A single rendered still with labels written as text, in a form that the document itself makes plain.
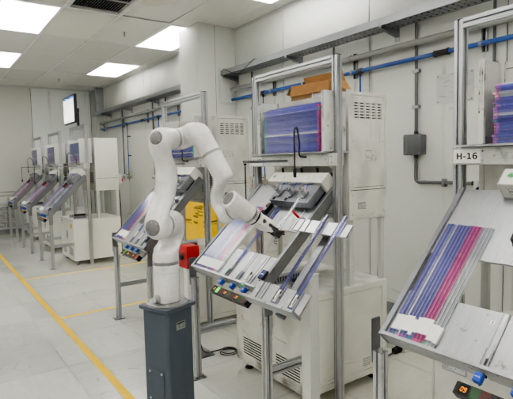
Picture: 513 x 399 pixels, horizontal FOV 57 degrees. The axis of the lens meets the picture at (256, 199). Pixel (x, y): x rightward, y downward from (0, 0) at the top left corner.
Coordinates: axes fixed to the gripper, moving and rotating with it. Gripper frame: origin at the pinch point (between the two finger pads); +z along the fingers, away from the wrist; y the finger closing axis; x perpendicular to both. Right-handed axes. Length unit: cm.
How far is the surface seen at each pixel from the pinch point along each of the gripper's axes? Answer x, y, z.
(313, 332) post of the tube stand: 31.9, -14.0, 32.8
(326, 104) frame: -77, 11, 3
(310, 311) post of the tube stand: 24.5, -14.0, 26.1
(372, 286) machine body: -12, 11, 92
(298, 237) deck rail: -9.4, 13.5, 25.8
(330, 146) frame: -61, 11, 17
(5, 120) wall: -132, 894, -31
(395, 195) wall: -113, 79, 163
